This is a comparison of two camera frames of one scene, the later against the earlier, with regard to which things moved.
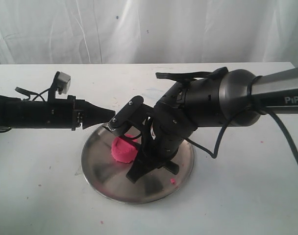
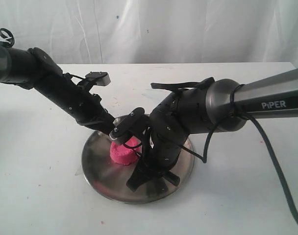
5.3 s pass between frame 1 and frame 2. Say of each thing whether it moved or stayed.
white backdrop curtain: stayed
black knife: moved
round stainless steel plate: stayed
